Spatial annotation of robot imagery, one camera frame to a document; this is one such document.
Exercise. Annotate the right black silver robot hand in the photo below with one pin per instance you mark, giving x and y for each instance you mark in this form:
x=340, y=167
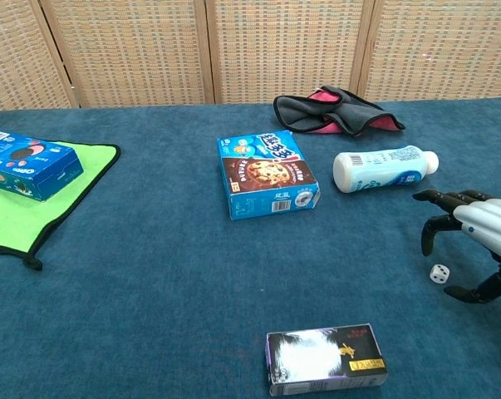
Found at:
x=489, y=226

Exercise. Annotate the small white die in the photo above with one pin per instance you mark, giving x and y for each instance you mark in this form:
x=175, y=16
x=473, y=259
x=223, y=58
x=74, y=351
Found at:
x=439, y=274

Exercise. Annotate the white plastic milk bottle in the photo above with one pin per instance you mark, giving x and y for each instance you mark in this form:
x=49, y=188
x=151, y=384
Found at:
x=379, y=170

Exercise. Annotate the small black purple carton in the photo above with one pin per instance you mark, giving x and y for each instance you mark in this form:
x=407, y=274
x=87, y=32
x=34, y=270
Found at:
x=325, y=357

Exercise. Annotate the grey and pink cloth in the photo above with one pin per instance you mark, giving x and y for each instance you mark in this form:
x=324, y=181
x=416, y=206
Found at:
x=304, y=112

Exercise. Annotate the blue chocolate chip cookie box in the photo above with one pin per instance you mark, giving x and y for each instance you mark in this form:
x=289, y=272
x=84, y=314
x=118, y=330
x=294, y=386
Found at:
x=262, y=174

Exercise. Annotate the woven folding screen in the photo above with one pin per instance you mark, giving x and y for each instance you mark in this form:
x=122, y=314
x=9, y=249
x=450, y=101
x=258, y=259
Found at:
x=275, y=45

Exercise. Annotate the blue Oreo cookie box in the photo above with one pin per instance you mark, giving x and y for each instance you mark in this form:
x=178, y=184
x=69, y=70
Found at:
x=38, y=170

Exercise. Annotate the green cloth with black edge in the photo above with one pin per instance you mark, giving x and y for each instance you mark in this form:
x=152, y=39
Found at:
x=13, y=220

